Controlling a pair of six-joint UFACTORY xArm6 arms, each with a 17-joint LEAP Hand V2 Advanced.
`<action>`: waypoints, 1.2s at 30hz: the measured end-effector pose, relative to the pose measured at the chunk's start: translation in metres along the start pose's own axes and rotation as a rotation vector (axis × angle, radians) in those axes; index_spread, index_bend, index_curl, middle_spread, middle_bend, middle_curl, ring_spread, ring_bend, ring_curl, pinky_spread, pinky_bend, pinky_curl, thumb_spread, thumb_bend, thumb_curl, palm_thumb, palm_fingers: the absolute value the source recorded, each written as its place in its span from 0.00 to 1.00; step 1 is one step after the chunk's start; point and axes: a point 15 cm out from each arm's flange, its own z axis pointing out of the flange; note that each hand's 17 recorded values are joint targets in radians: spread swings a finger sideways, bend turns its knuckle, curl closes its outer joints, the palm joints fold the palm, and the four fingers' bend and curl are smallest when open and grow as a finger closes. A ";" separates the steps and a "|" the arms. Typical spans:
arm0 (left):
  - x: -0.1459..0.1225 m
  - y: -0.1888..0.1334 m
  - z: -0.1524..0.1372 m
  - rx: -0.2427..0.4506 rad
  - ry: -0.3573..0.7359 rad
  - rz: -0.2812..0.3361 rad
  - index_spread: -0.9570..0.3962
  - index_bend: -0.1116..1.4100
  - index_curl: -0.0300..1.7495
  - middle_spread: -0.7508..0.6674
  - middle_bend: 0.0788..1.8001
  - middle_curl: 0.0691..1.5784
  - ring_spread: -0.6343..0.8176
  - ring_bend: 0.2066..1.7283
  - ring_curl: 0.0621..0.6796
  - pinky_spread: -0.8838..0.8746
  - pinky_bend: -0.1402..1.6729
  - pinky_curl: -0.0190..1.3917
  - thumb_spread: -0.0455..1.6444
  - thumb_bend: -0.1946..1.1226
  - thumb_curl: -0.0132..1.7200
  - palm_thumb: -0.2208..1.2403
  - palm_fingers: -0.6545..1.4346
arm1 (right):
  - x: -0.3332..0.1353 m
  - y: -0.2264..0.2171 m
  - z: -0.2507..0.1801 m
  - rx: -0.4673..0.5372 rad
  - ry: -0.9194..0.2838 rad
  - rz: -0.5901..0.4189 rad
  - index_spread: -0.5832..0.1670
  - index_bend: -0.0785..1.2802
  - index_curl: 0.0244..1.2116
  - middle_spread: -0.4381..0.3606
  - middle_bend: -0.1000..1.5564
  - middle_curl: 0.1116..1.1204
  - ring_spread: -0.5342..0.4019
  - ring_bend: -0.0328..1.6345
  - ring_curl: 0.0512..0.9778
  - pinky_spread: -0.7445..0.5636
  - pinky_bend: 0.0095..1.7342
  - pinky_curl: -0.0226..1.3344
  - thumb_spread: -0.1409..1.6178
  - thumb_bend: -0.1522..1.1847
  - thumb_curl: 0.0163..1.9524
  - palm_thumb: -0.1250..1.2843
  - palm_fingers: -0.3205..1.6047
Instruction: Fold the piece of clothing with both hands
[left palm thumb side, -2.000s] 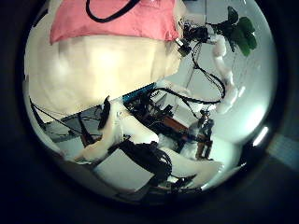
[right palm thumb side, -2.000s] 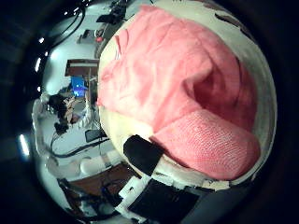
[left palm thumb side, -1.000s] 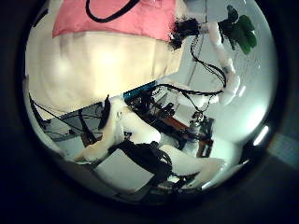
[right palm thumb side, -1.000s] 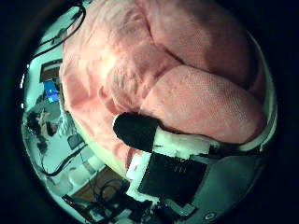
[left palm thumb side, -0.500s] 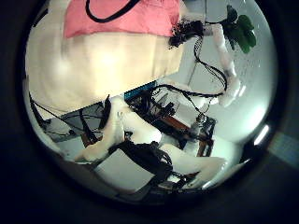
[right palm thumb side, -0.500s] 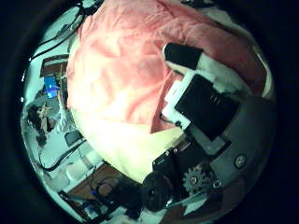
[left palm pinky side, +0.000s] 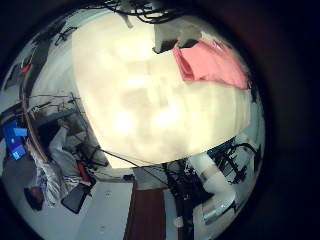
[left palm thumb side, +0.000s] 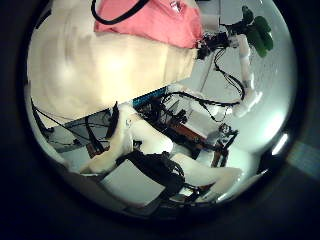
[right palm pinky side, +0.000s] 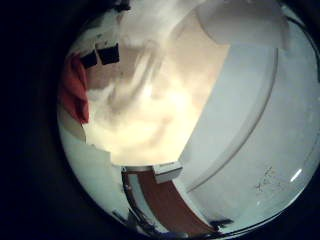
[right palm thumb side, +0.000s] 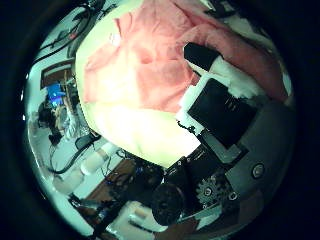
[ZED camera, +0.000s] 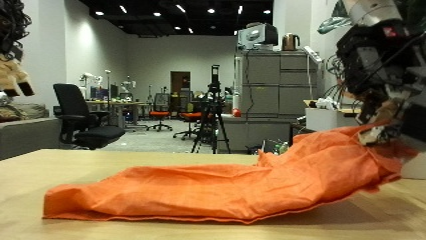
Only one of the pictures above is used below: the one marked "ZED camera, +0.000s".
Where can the grey box device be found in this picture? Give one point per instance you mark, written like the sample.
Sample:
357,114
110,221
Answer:
257,36

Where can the green bottles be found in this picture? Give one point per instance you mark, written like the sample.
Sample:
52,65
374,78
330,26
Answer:
282,148

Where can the red ball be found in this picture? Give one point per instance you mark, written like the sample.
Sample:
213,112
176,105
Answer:
236,113

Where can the dark side table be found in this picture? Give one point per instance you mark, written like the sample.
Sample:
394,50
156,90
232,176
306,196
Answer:
295,128

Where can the low grey cabinet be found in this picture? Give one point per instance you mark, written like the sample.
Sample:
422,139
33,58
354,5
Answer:
253,131

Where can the white storage box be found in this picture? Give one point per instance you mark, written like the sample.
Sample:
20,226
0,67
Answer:
323,120

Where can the grey sofa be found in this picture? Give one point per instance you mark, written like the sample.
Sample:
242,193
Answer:
27,136

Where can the white plastic bag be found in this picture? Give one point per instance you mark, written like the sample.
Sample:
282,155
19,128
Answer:
327,104

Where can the tall grey filing cabinet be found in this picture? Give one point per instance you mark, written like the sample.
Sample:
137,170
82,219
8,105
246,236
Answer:
261,86

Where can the black camera tripod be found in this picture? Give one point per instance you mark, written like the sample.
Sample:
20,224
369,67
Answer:
213,100

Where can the brown cushion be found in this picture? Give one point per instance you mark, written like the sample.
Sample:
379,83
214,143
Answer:
27,110

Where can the orange seat office chair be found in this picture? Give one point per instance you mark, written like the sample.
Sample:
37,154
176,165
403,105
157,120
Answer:
160,115
190,116

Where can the white power strip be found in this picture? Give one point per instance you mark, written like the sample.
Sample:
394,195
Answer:
313,55

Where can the wooden desk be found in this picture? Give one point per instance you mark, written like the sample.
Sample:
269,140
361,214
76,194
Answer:
120,104

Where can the orange shirt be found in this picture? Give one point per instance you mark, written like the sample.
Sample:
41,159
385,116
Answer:
221,190

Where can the black office chair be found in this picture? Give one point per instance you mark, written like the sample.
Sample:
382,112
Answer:
70,103

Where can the thin stand with white head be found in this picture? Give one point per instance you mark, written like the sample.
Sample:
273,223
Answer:
108,83

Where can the long ceiling light strip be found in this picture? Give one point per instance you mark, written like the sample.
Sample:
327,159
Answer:
240,10
190,30
181,8
122,9

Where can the copper kettle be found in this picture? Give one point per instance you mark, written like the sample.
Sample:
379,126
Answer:
290,42

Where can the green leafy plant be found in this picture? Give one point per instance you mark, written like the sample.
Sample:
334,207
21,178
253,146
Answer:
333,22

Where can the brown door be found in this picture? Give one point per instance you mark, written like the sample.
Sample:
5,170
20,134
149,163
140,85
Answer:
178,81

